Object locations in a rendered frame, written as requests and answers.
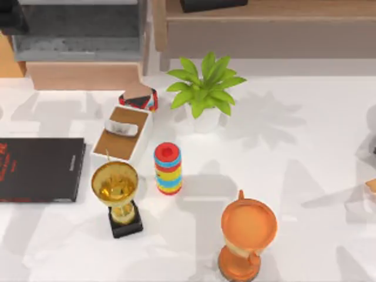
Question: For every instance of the stack of coloured rings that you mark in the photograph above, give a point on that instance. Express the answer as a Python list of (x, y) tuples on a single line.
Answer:
[(168, 169)]

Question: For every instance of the pale wooden item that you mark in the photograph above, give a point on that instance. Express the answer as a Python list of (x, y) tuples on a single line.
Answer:
[(371, 186)]

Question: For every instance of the orange trophy cup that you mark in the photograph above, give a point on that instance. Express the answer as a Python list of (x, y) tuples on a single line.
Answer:
[(248, 226)]

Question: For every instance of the pale wooden drawer front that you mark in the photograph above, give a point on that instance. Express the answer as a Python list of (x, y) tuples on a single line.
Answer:
[(85, 75)]

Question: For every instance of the wooden cupboard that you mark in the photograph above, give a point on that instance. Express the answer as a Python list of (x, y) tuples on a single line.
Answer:
[(8, 58)]

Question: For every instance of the wooden open shelf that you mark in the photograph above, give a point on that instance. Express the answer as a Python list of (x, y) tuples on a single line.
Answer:
[(264, 29)]

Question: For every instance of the white box brown inside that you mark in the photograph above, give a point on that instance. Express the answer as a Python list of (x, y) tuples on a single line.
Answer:
[(122, 133)]

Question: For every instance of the gold trophy black base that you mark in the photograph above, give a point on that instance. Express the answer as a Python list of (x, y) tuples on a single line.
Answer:
[(115, 182)]

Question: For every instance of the green plant white pot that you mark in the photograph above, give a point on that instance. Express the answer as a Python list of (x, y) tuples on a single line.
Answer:
[(205, 85)]

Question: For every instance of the grey pierced drawer inside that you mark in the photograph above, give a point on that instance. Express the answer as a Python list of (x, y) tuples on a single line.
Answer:
[(79, 44)]

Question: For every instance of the black object on shelf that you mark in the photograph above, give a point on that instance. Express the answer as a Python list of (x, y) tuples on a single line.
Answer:
[(213, 4)]

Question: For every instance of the red black patterned coaster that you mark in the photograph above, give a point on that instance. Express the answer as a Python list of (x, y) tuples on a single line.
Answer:
[(141, 101)]

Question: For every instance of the black book red lettering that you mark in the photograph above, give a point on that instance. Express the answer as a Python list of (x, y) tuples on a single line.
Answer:
[(41, 169)]

